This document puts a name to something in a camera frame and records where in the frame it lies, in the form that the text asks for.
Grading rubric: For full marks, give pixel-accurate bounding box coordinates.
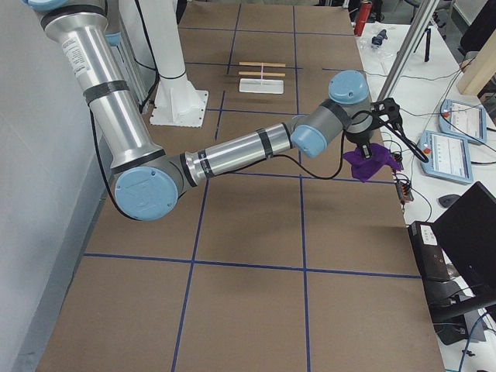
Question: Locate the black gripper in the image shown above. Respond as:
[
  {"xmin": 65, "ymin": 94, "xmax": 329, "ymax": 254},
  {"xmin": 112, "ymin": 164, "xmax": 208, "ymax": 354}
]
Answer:
[{"xmin": 346, "ymin": 129, "xmax": 374, "ymax": 160}]

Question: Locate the purple towel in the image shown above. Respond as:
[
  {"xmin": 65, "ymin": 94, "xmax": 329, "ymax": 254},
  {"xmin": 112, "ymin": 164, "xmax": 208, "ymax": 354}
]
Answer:
[{"xmin": 343, "ymin": 143, "xmax": 401, "ymax": 182}]

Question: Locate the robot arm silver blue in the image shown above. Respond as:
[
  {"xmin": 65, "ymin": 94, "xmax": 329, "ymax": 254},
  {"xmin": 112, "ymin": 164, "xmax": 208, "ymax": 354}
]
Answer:
[{"xmin": 29, "ymin": 1, "xmax": 377, "ymax": 221}]

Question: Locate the white wooden towel rack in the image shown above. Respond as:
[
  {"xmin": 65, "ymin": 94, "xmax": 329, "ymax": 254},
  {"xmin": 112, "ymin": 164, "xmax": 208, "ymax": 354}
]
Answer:
[{"xmin": 238, "ymin": 61, "xmax": 286, "ymax": 95}]

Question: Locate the near teach pendant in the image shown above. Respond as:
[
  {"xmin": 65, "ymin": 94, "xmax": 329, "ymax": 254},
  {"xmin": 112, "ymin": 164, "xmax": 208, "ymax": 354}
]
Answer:
[{"xmin": 418, "ymin": 130, "xmax": 474, "ymax": 184}]

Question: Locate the teach pendant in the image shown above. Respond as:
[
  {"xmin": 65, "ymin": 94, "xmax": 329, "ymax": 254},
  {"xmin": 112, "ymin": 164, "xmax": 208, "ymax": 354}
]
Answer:
[
  {"xmin": 418, "ymin": 130, "xmax": 474, "ymax": 184},
  {"xmin": 439, "ymin": 99, "xmax": 487, "ymax": 144}
]

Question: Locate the black computer mouse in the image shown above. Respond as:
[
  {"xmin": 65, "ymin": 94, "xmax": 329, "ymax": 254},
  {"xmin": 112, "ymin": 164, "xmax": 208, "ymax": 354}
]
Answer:
[{"xmin": 438, "ymin": 194, "xmax": 460, "ymax": 208}]

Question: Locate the far teach pendant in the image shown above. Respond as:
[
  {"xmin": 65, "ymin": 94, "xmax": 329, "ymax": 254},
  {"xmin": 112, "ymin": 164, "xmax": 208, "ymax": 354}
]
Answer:
[{"xmin": 439, "ymin": 99, "xmax": 487, "ymax": 144}]

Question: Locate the black monitor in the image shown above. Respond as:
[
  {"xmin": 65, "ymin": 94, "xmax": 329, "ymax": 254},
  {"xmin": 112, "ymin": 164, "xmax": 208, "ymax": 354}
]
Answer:
[{"xmin": 431, "ymin": 181, "xmax": 495, "ymax": 322}]

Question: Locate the black computer box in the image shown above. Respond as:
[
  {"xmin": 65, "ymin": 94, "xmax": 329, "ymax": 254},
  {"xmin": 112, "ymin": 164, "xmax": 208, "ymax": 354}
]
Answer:
[{"xmin": 408, "ymin": 221, "xmax": 452, "ymax": 282}]

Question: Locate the red bottle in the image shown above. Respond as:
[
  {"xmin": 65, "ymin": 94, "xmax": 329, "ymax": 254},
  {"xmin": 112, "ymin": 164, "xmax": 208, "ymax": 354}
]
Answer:
[{"xmin": 354, "ymin": 1, "xmax": 373, "ymax": 36}]

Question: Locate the brown paper table cover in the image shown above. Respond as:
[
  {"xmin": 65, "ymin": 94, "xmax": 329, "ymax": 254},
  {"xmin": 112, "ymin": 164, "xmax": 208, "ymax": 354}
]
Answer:
[{"xmin": 38, "ymin": 2, "xmax": 444, "ymax": 371}]

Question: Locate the aluminium frame post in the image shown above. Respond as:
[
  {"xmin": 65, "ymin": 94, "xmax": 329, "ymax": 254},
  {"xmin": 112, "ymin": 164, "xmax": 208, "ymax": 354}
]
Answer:
[{"xmin": 377, "ymin": 0, "xmax": 438, "ymax": 101}]

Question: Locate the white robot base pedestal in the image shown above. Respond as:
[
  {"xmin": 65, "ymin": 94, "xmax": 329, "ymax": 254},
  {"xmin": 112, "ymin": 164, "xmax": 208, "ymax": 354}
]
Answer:
[{"xmin": 137, "ymin": 1, "xmax": 208, "ymax": 128}]

